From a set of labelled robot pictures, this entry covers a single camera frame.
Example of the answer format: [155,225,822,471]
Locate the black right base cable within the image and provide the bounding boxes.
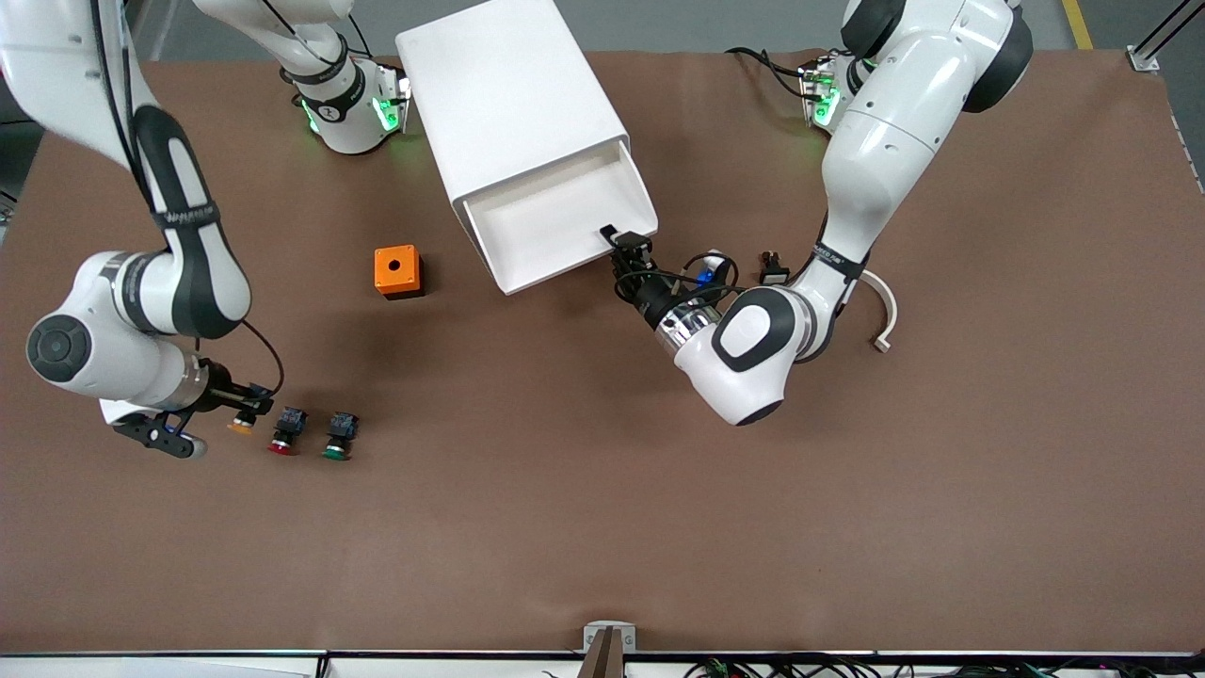
[259,0,373,59]

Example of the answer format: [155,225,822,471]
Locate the white curved plastic bracket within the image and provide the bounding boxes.
[860,269,898,354]

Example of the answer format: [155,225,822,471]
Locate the black cable bundle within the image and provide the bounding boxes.
[541,654,1205,678]

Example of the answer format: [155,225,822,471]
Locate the aluminium frame profile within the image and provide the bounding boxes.
[1127,0,1205,73]

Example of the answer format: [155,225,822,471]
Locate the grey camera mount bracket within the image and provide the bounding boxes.
[583,621,637,678]

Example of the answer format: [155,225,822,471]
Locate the brown table mat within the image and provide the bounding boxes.
[0,47,1205,656]

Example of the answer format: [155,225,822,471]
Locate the red push button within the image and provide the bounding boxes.
[267,407,312,457]

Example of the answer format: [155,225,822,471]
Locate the orange box with hole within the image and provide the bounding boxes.
[374,245,425,300]

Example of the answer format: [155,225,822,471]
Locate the green push button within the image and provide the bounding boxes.
[322,412,362,461]

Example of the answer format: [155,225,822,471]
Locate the white table edge rail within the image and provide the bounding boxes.
[0,650,1205,678]

